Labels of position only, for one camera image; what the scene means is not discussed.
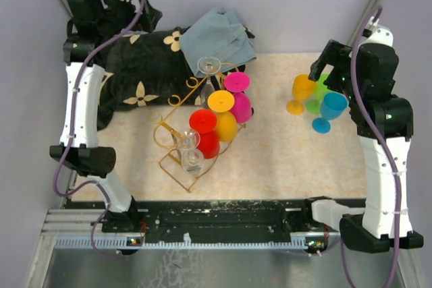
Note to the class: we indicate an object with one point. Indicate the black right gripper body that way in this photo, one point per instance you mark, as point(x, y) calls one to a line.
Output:
point(340, 77)

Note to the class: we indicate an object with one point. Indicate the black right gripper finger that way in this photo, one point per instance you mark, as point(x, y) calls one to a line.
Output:
point(316, 69)
point(332, 52)

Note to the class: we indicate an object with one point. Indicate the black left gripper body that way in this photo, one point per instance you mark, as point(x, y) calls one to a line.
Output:
point(119, 15)

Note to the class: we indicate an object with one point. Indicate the blue wine glass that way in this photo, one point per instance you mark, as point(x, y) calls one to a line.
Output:
point(332, 106)

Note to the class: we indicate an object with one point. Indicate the green wine glass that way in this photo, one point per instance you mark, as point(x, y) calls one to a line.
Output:
point(313, 105)

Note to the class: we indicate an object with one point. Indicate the clear wine glass back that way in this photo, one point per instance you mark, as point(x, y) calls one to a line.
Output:
point(208, 66)

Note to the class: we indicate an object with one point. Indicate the clear wine glass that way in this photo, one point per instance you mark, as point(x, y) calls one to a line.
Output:
point(208, 66)
point(188, 140)
point(192, 161)

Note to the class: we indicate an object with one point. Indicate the magenta wine glass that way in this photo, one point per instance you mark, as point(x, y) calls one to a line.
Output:
point(237, 83)

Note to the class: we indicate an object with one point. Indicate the orange yellow wine glass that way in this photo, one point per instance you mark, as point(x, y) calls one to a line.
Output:
point(220, 102)

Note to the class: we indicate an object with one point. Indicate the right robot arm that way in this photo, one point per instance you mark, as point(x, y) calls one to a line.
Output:
point(385, 128)

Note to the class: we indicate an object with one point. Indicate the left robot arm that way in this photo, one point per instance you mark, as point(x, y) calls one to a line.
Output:
point(94, 26)

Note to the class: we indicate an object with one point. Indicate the red wine glass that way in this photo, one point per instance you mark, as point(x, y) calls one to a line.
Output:
point(204, 122)

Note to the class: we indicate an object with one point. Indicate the clear wine glass middle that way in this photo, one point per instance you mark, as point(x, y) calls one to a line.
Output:
point(188, 140)

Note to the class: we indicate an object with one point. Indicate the clear wine glass front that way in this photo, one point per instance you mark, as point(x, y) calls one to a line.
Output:
point(192, 161)

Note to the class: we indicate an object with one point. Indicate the black cream flower blanket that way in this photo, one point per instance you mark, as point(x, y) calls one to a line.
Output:
point(141, 72)

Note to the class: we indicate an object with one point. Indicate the grey blue folded cloth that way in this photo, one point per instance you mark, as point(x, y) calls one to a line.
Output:
point(218, 34)

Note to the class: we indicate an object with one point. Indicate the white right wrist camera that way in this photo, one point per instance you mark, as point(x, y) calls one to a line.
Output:
point(375, 33)

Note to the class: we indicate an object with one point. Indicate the gold wire glass rack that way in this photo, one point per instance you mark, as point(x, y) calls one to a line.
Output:
point(165, 135)

